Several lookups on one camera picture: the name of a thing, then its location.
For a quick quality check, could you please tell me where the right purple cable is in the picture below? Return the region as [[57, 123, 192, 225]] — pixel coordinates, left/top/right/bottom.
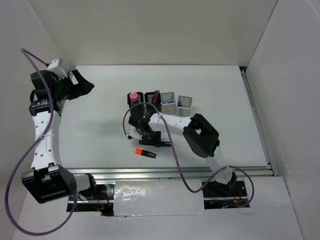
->
[[121, 101, 255, 208]]

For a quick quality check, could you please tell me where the aluminium front rail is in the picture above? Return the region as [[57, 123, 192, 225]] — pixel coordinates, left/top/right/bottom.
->
[[64, 166, 279, 182]]

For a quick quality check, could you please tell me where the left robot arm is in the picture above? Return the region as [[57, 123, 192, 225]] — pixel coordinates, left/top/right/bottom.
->
[[21, 69, 99, 204]]

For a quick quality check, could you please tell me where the white front cover plate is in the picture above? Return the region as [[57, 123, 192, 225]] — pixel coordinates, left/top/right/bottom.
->
[[113, 179, 205, 217]]

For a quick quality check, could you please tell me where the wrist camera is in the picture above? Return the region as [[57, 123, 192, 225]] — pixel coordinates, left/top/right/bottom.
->
[[47, 57, 67, 79], [126, 127, 143, 140]]

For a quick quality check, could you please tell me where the green highlighter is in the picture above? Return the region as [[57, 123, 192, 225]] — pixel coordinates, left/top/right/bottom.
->
[[160, 141, 171, 147]]

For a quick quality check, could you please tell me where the orange highlighter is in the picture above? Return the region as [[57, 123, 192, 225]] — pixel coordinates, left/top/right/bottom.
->
[[135, 148, 157, 159]]

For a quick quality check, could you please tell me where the blue ballpoint pen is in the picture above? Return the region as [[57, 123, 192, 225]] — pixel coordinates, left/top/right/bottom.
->
[[151, 91, 158, 104]]

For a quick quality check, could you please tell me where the blue eraser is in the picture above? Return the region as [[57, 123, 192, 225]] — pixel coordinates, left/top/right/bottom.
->
[[163, 98, 174, 104]]

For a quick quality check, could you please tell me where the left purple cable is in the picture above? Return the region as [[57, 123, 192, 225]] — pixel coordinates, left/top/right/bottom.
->
[[4, 48, 77, 236]]

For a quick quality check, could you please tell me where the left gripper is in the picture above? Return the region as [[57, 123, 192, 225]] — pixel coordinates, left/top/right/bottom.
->
[[52, 69, 94, 101]]

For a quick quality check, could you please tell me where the white container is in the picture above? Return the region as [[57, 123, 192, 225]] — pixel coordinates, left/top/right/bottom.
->
[[160, 92, 176, 115], [175, 95, 193, 117]]

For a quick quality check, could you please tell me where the black container far left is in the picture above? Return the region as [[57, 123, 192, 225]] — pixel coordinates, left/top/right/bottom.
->
[[127, 92, 144, 115]]

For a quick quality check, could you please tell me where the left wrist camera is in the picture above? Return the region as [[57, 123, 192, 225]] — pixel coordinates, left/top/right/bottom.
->
[[47, 57, 67, 79]]

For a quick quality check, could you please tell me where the black container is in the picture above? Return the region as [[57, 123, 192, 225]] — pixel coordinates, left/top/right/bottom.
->
[[127, 92, 144, 115], [144, 90, 162, 109]]

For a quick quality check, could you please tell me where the pink capped pen tube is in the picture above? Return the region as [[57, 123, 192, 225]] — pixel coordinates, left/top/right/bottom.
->
[[129, 92, 139, 105]]

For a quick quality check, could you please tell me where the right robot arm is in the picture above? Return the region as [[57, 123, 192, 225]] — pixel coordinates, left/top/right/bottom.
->
[[124, 101, 237, 196]]

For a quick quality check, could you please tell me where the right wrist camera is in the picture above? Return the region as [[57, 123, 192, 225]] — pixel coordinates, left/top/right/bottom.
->
[[126, 127, 143, 140]]

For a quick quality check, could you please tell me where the purple cable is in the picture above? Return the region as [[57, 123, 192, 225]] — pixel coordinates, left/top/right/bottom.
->
[[121, 101, 255, 208], [4, 48, 77, 236]]

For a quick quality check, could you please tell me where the white container far right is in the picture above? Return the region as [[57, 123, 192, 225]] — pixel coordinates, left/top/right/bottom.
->
[[175, 95, 193, 117]]

